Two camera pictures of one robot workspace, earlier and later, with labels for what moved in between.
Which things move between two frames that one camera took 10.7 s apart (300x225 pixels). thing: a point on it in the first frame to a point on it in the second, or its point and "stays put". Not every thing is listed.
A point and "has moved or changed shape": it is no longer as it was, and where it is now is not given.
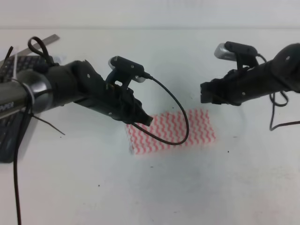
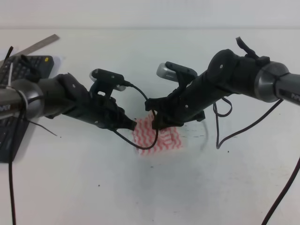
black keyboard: x=12 y=128 stays put
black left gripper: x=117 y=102 to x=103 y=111
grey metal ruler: x=36 y=47 stays put
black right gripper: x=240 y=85 to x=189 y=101
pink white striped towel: x=171 y=128 has moved or changed shape
